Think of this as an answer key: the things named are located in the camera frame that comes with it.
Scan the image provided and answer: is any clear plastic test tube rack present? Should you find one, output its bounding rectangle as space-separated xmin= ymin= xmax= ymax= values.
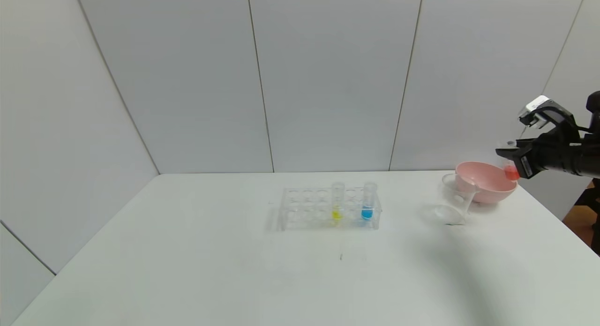
xmin=279 ymin=186 xmax=383 ymax=231

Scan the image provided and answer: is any yellow pigment test tube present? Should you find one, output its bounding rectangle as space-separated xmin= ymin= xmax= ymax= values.
xmin=331 ymin=182 xmax=346 ymax=226

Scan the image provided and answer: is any blue pigment test tube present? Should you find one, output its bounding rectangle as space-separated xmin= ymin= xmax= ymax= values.
xmin=361 ymin=182 xmax=378 ymax=222

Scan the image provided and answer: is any red pigment test tube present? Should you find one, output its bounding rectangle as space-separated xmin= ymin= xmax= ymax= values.
xmin=504 ymin=140 xmax=521 ymax=182

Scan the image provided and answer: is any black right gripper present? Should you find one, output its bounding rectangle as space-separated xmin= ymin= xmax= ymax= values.
xmin=495 ymin=126 xmax=583 ymax=179

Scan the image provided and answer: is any pink plastic bowl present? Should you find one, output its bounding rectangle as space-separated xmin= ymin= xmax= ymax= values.
xmin=455 ymin=162 xmax=518 ymax=205

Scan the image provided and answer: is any clear plastic measuring beaker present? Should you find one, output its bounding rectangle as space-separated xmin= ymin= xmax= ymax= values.
xmin=433 ymin=173 xmax=479 ymax=226

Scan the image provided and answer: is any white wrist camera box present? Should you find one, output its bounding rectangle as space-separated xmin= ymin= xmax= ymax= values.
xmin=517 ymin=95 xmax=580 ymax=139

